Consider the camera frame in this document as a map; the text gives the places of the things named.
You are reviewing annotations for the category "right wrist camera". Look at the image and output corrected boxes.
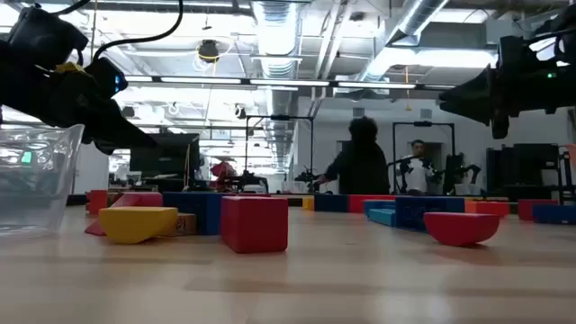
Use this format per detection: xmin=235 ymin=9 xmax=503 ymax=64
xmin=497 ymin=34 xmax=530 ymax=68

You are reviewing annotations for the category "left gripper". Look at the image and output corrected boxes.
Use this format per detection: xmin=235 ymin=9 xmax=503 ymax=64
xmin=0 ymin=67 xmax=158 ymax=157

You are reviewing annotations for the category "silver ventilation duct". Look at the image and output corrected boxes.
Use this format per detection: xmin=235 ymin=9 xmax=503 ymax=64
xmin=357 ymin=0 xmax=451 ymax=85
xmin=250 ymin=0 xmax=303 ymax=172

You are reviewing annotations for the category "red rounded block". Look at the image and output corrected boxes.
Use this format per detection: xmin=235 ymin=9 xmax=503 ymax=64
xmin=423 ymin=211 xmax=501 ymax=248

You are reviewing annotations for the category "black left camera cable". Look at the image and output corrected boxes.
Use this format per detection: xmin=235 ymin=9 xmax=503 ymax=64
xmin=91 ymin=0 xmax=185 ymax=62

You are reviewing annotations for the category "pale wooden block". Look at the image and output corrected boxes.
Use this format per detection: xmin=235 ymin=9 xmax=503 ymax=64
xmin=159 ymin=212 xmax=198 ymax=238

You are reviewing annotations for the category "small red sloped block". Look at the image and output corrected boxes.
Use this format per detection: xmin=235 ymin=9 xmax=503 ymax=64
xmin=84 ymin=193 xmax=136 ymax=238

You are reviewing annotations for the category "red rectangular block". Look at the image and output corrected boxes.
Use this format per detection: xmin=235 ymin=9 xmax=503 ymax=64
xmin=517 ymin=198 xmax=560 ymax=222
xmin=220 ymin=195 xmax=290 ymax=255

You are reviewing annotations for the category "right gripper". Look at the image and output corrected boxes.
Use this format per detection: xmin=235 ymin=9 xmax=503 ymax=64
xmin=438 ymin=60 xmax=576 ymax=139

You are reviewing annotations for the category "clear plastic bin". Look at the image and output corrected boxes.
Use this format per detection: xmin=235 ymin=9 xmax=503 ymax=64
xmin=0 ymin=124 xmax=86 ymax=235

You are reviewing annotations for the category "dark blue block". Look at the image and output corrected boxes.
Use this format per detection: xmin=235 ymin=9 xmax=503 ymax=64
xmin=533 ymin=204 xmax=576 ymax=226

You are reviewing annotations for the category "long ceiling light bar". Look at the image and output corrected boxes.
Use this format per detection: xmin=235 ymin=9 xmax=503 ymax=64
xmin=125 ymin=76 xmax=455 ymax=90

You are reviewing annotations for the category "black ceiling dome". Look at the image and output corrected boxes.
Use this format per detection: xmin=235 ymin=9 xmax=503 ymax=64
xmin=197 ymin=39 xmax=221 ymax=64

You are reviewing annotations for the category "light blue long brick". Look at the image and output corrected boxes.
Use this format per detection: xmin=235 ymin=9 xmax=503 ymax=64
xmin=367 ymin=207 xmax=398 ymax=228

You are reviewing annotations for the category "person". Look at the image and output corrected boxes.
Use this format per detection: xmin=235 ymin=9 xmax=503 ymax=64
xmin=314 ymin=115 xmax=392 ymax=195
xmin=398 ymin=139 xmax=437 ymax=194

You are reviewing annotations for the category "black monitor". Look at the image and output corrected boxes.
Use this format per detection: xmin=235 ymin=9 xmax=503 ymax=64
xmin=129 ymin=132 xmax=202 ymax=180

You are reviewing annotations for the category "small yellow block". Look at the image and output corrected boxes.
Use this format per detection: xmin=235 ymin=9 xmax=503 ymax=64
xmin=98 ymin=205 xmax=179 ymax=245

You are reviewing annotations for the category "black storage shelf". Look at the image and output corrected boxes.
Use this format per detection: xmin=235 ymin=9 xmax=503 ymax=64
xmin=485 ymin=142 xmax=562 ymax=202

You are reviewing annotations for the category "black frame stand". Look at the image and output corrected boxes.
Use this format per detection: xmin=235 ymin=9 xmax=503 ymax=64
xmin=391 ymin=120 xmax=456 ymax=195
xmin=244 ymin=114 xmax=315 ymax=193

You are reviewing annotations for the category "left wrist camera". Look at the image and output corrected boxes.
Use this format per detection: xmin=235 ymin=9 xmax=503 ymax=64
xmin=85 ymin=57 xmax=129 ymax=99

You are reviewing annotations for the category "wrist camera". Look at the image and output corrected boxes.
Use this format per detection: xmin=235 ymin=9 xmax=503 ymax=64
xmin=85 ymin=57 xmax=129 ymax=99
xmin=497 ymin=34 xmax=530 ymax=68

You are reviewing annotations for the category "dark blue stud brick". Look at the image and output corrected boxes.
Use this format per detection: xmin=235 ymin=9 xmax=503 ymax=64
xmin=363 ymin=199 xmax=397 ymax=211

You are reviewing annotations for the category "red background object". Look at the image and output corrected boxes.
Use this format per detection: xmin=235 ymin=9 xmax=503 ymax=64
xmin=210 ymin=160 xmax=239 ymax=194

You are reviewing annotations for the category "orange-red stud brick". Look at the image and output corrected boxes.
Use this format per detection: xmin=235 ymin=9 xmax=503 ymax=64
xmin=464 ymin=200 xmax=511 ymax=219

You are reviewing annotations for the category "black aluminium table frame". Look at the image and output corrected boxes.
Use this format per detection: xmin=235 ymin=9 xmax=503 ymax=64
xmin=67 ymin=193 xmax=576 ymax=215

